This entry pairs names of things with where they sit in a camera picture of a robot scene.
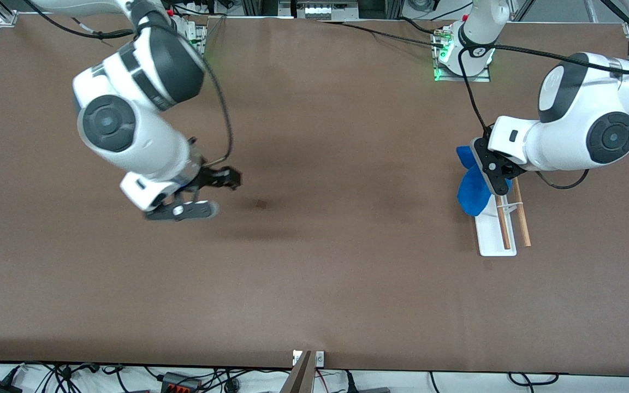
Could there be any black looped cable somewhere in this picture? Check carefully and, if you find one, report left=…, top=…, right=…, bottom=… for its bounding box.
left=507, top=372, right=561, bottom=386

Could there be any white power strip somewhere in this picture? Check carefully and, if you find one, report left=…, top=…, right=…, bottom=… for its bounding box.
left=175, top=0, right=222, bottom=17

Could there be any grey power strip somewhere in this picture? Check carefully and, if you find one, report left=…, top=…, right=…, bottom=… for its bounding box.
left=292, top=0, right=360, bottom=20

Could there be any black plug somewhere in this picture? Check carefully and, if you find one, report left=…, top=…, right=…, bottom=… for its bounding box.
left=343, top=370, right=391, bottom=393

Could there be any white rack with wooden rods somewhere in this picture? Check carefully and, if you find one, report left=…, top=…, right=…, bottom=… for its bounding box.
left=473, top=175, right=532, bottom=257

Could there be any black cable tangle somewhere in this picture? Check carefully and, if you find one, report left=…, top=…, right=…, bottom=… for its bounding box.
left=0, top=360, right=157, bottom=393

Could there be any small metal edge bracket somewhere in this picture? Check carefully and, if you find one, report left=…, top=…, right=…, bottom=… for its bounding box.
left=292, top=350, right=325, bottom=367

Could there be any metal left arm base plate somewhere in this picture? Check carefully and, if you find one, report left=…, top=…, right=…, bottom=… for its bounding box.
left=433, top=25, right=491, bottom=83

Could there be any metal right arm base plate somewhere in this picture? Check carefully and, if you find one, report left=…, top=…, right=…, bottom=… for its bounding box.
left=175, top=15, right=207, bottom=55

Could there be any grey camera post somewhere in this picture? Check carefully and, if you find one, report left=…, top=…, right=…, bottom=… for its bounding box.
left=279, top=350, right=315, bottom=393

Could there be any black cable across table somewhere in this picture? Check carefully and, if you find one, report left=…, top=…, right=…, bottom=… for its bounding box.
left=317, top=20, right=449, bottom=49

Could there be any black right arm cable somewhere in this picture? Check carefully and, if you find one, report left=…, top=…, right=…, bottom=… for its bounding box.
left=22, top=0, right=234, bottom=167

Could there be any blue microfiber towel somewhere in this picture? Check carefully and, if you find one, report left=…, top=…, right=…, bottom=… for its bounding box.
left=455, top=145, right=512, bottom=217

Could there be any black box with red connectors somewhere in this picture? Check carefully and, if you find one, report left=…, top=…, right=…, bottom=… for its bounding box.
left=160, top=372, right=204, bottom=393

